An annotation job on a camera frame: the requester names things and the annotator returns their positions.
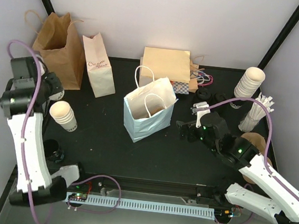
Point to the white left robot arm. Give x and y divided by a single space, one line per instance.
25 102

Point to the pink cream paper bag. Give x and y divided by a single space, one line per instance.
98 66

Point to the bundle of white straws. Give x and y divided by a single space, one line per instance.
256 113

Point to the stack of white paper cups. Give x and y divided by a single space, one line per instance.
249 83

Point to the small lit circuit board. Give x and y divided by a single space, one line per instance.
78 197

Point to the brown kraft paper bag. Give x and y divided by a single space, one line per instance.
60 46

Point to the flat tan paper bag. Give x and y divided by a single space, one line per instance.
160 63

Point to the left stack black lids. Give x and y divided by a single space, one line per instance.
202 94

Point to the flat bags with coloured handles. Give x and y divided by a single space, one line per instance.
198 78

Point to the black right frame post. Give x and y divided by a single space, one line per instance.
281 37

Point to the light blue slotted cable duct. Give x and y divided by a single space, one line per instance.
146 206

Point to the stack black lids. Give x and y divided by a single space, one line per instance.
219 97
202 94

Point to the brown pulp cup carrier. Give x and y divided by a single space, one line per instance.
142 113

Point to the light blue paper bag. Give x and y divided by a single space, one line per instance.
158 91

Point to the right stack black lids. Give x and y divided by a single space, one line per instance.
219 97

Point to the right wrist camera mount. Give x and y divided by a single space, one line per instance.
200 109

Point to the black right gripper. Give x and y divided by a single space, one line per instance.
182 128

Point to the paper cup near left arm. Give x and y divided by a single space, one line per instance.
63 114

